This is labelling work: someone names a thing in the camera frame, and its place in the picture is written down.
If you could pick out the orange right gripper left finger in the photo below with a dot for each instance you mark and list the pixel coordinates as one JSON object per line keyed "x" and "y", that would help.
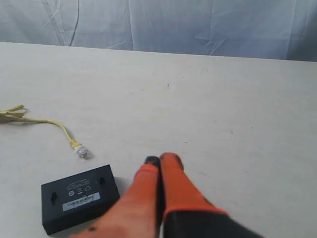
{"x": 136, "y": 214}

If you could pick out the grey-blue backdrop cloth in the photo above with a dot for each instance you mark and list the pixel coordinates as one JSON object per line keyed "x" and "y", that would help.
{"x": 271, "y": 29}

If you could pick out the small black box device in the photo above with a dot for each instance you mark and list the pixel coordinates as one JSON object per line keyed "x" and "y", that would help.
{"x": 76, "y": 199}

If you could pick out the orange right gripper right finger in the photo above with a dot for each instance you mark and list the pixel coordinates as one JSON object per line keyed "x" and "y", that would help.
{"x": 187, "y": 213}

